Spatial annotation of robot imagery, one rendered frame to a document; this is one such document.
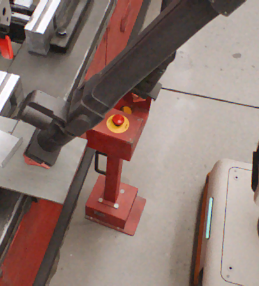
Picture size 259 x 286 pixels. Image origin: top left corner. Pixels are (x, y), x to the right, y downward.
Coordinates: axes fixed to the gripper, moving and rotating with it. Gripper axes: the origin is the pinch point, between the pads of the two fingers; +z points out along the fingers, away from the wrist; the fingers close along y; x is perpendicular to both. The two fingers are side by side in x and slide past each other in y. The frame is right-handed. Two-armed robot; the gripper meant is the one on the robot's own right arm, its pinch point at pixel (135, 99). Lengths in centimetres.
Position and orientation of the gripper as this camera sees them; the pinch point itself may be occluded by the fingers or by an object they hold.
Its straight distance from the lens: 139.1
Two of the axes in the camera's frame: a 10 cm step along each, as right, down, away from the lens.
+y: -8.9, -4.5, -1.0
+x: -3.4, 7.9, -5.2
